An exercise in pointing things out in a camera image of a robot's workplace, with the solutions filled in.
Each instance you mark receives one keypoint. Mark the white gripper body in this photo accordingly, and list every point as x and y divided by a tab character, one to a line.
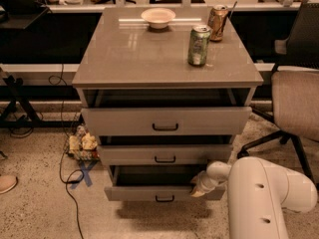
206	183

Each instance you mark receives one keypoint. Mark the grey bottom drawer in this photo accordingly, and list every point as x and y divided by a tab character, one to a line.
159	183

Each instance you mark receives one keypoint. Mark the grey drawer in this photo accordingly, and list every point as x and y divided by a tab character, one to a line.
159	183
167	121
163	154

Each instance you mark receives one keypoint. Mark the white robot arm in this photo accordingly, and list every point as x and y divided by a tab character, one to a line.
258	191

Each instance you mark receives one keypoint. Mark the grey middle drawer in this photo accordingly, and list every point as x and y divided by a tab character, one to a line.
163	154

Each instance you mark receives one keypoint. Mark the grey top drawer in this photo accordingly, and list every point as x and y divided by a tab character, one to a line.
167	121

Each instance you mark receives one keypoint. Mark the blue tape cross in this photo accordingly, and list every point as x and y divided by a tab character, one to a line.
85	167

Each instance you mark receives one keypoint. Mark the colourful crumpled snack bags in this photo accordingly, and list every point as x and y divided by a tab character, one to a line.
82	145

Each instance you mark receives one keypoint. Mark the office chair beige seat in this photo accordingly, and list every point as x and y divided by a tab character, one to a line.
295	86

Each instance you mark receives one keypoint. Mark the green soda can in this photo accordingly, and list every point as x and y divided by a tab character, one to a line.
198	45

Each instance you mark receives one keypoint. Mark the orange soda can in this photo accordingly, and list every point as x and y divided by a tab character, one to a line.
216	21

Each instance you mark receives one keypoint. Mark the white bowl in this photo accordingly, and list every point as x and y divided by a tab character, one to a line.
158	18

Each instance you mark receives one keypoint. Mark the pink shoe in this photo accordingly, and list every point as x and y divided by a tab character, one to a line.
7	182

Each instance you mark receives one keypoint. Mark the black desk chair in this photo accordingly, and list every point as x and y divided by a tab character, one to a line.
20	14

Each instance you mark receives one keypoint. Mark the black desk frame leg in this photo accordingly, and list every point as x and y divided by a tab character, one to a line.
20	112

